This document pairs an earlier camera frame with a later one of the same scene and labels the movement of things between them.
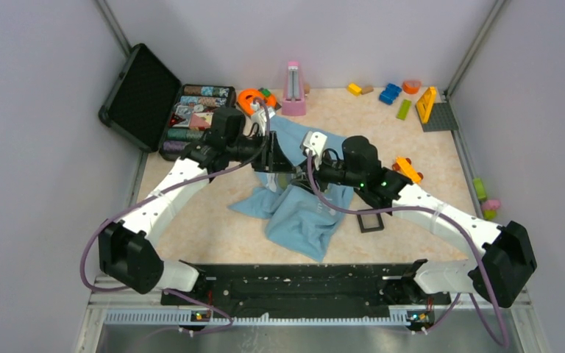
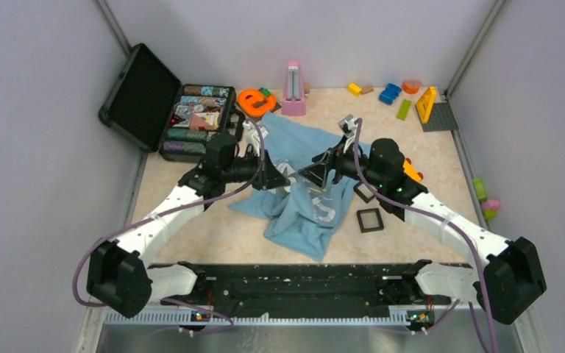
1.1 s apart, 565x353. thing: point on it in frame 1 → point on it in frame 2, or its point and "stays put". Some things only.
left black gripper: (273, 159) → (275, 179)
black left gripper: (307, 285) stays put
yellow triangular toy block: (425, 104) stays put
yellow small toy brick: (354, 89) stays put
